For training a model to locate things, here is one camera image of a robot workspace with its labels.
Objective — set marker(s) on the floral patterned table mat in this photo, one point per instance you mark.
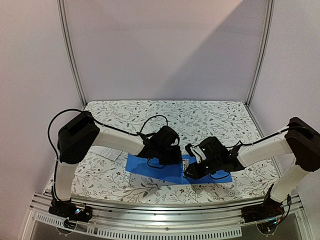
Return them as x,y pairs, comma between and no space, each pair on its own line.
100,178

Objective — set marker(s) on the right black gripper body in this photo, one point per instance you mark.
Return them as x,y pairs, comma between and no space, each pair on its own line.
200,165

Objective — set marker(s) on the perforated white cable tray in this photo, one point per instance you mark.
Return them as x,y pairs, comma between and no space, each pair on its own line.
52,228

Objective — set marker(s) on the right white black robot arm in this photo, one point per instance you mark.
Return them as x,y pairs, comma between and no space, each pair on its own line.
297,138

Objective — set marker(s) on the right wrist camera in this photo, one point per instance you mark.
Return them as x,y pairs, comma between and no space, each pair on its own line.
210,149

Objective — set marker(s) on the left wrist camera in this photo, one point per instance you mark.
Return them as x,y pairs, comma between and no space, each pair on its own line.
166,136

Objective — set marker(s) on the chrome lever arch clip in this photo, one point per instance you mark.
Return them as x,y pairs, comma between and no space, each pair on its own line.
185,164

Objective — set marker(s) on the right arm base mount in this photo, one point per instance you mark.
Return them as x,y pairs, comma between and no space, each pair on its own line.
267,215

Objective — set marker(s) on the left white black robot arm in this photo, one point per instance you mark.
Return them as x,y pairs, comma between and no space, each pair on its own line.
76,137

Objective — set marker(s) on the white printed paper sheets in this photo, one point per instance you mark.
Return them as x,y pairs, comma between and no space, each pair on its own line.
105,152

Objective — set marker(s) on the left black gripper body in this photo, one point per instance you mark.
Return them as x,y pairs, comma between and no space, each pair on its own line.
171,157

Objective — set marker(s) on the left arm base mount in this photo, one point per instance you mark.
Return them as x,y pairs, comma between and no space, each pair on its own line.
72,212

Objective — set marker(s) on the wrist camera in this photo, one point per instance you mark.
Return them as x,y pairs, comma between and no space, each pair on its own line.
210,149
166,136

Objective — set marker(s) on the blue folder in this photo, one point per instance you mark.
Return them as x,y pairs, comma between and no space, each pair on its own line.
170,173

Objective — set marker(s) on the aluminium front rail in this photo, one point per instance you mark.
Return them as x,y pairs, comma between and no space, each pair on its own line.
209,215

